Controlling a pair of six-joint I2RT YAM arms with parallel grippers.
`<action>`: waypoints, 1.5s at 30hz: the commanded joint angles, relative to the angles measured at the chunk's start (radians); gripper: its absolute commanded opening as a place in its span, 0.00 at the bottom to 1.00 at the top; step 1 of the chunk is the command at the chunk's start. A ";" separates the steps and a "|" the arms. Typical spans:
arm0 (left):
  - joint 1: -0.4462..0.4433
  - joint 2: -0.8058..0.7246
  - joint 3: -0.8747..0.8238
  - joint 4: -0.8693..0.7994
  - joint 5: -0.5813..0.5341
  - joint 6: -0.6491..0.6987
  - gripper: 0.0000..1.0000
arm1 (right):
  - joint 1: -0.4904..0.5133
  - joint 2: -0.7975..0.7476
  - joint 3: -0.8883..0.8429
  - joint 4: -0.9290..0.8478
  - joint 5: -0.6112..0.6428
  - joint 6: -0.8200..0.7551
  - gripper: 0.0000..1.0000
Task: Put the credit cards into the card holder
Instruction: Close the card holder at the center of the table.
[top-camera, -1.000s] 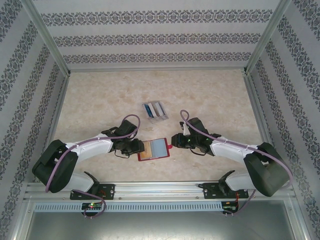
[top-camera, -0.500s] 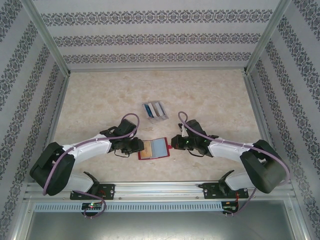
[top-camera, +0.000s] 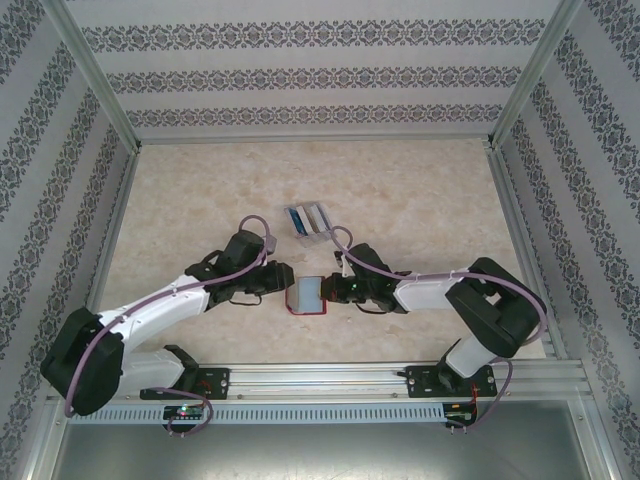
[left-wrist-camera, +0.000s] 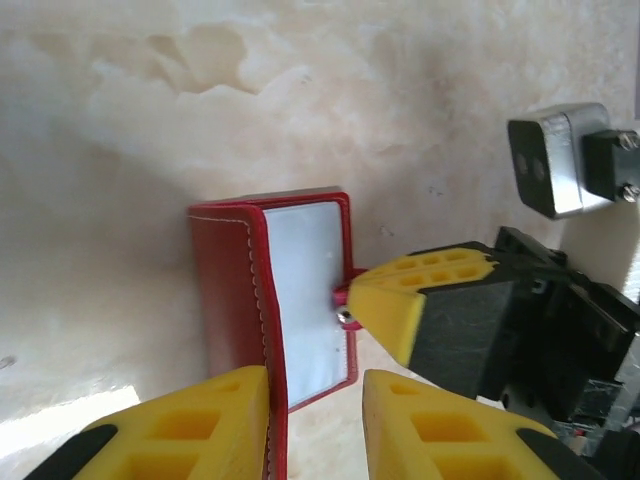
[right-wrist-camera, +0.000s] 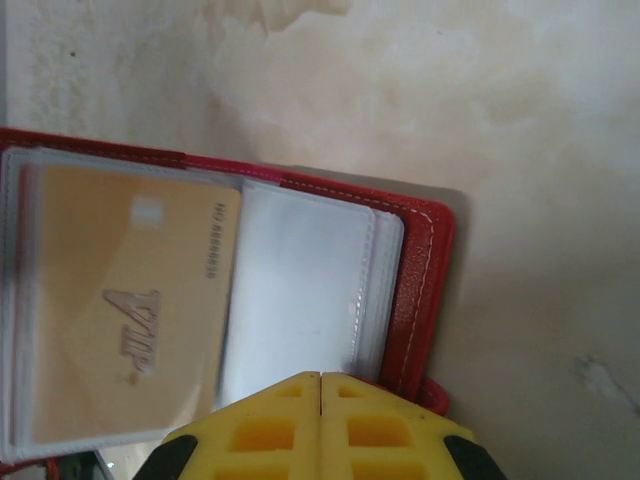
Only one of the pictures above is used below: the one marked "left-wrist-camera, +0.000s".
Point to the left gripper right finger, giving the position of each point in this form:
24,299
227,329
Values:
450,435

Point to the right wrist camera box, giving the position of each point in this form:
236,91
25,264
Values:
560,160

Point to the red leather card holder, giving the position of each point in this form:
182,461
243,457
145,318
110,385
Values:
225,280

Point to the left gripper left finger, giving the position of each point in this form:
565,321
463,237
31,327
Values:
200,430

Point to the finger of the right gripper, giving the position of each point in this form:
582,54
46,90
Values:
450,330
440,257

